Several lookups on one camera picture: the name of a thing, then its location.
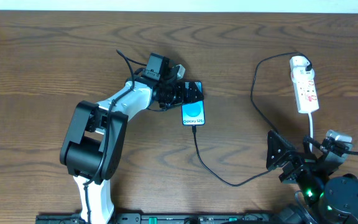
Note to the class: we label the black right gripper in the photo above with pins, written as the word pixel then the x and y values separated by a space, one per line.
pixel 293 163

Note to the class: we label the white power strip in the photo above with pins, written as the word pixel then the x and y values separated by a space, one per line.
pixel 302 76

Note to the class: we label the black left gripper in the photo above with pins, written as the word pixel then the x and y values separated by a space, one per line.
pixel 178 93

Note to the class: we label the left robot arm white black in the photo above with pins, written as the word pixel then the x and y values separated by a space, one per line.
pixel 94 141

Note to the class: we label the blue Galaxy smartphone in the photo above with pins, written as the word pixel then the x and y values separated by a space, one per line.
pixel 193 113

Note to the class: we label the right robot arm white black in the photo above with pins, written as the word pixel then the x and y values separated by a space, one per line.
pixel 331 199

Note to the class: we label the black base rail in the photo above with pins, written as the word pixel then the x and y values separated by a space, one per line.
pixel 136 218

